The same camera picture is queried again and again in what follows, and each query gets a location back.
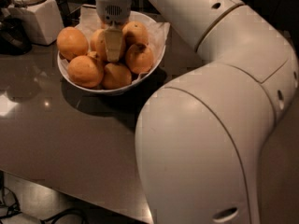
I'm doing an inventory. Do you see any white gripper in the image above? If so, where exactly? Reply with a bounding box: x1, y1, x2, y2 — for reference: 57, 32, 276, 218
95, 0, 132, 63

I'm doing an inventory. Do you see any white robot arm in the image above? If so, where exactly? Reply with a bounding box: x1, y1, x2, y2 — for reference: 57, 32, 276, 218
96, 0, 298, 224

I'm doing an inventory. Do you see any white ceramic bowl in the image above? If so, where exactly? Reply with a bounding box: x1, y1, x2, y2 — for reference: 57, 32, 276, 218
57, 10, 167, 97

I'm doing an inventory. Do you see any orange in centre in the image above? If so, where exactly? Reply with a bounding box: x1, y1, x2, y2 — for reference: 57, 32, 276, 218
91, 29, 126, 62

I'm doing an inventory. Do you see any orange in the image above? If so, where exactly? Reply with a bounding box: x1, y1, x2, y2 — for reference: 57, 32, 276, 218
67, 55, 104, 88
102, 63, 132, 90
122, 21, 149, 46
57, 27, 89, 61
91, 29, 126, 62
125, 43, 154, 74

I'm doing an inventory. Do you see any orange upper right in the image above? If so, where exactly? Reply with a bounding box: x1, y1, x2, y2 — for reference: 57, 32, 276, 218
122, 21, 149, 46

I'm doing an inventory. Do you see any white paper napkin liner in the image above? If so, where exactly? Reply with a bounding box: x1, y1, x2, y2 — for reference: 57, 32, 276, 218
59, 5, 172, 91

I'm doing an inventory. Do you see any orange right side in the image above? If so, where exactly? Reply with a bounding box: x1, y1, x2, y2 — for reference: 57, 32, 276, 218
125, 43, 154, 74

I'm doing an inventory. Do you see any orange front centre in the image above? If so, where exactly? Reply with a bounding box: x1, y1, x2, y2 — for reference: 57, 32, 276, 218
102, 63, 132, 90

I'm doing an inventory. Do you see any orange at far left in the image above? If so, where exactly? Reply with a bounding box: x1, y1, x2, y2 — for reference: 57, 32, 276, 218
57, 27, 89, 61

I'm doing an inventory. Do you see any orange front left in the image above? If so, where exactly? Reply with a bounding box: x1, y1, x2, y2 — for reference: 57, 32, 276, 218
67, 55, 104, 88

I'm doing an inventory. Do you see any dark holder behind canister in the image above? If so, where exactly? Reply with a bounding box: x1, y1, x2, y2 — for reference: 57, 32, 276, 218
55, 0, 72, 27

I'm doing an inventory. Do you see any white ceramic canister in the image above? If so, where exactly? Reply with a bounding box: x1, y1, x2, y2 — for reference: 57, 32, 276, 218
7, 0, 64, 45

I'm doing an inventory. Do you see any black appliance at left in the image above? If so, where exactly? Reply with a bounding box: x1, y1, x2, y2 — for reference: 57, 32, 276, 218
0, 11, 32, 55

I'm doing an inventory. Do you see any black cable on floor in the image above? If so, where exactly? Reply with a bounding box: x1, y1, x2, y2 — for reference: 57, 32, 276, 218
0, 171, 90, 224

